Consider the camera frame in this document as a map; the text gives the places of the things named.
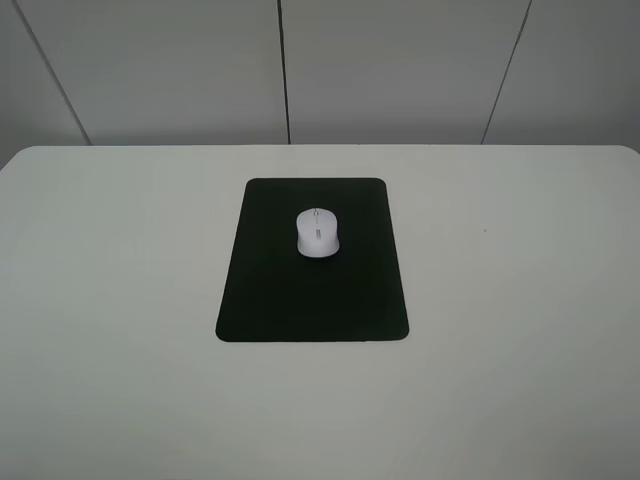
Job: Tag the white computer mouse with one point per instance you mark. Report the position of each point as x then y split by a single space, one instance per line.
317 233

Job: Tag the black mouse pad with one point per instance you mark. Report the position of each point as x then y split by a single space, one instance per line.
273 293

